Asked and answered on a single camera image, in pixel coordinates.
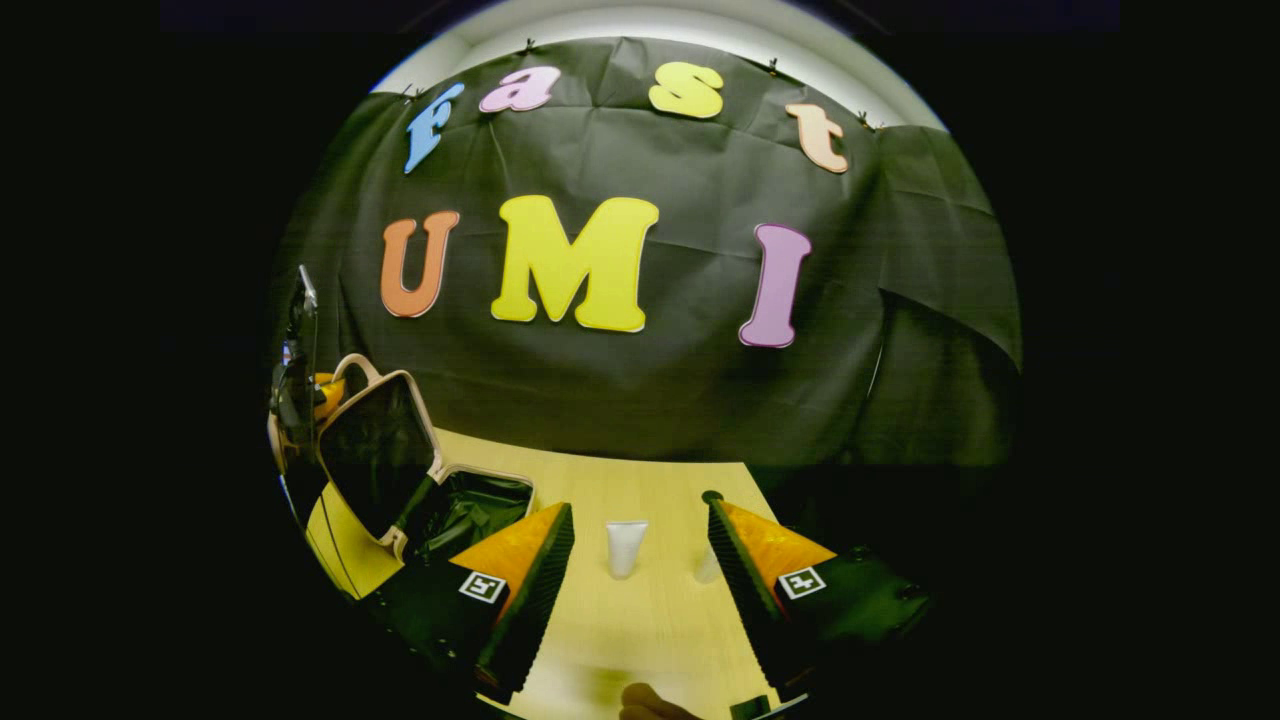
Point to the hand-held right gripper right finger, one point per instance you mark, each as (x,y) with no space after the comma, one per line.
(745,590)

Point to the white pump bottle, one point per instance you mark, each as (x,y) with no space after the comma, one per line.
(706,565)

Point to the white skin care tube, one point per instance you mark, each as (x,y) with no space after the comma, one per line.
(625,548)

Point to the black backdrop cloth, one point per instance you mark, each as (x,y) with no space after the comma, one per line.
(650,400)

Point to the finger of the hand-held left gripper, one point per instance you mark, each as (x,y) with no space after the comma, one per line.
(328,395)

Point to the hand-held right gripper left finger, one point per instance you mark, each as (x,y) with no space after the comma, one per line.
(535,610)

